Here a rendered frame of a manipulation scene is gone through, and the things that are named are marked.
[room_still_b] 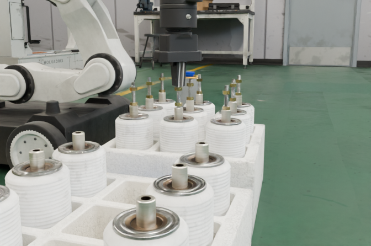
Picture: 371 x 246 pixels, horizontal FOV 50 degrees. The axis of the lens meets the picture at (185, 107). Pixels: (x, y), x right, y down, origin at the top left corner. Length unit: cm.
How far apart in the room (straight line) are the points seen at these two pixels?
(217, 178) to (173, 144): 33
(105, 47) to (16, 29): 235
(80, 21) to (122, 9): 528
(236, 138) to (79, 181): 38
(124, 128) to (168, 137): 11
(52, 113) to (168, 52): 53
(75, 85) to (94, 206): 73
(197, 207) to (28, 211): 26
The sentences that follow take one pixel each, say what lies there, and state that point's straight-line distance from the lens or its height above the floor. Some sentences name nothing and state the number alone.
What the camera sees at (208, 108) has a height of 24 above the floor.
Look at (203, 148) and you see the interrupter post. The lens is 66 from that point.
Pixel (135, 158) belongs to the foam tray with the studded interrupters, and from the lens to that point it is 96.
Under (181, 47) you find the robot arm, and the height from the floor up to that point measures 43.
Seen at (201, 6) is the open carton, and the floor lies 82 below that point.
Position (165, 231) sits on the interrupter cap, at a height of 25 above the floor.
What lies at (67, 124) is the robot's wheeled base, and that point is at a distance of 129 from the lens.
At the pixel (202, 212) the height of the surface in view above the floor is 23.
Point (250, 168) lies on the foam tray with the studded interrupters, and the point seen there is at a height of 17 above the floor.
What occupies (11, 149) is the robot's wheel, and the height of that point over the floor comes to 12.
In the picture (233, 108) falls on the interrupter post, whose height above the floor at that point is 26.
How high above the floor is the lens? 46
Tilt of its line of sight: 10 degrees down
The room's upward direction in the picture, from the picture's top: straight up
